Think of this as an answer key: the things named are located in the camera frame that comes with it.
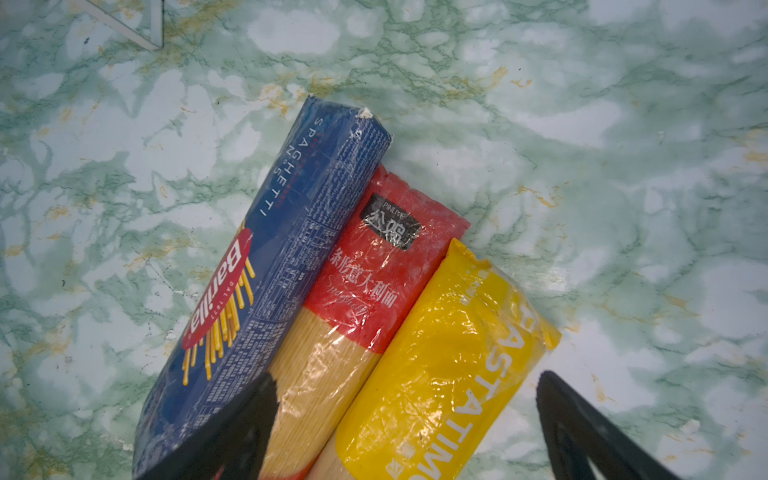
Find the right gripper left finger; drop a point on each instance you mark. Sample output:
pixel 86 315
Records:
pixel 232 444

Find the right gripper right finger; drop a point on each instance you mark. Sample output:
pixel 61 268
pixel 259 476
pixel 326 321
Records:
pixel 580 439

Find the blue Barilla spaghetti box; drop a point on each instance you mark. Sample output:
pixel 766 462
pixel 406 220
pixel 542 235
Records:
pixel 265 274

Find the white two-tier shelf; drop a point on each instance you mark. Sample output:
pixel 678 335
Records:
pixel 140 21

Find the yellow Pastatime spaghetti bag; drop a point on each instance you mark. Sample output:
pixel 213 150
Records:
pixel 464 350

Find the red spaghetti bag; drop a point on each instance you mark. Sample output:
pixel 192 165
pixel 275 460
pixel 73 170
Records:
pixel 387 253

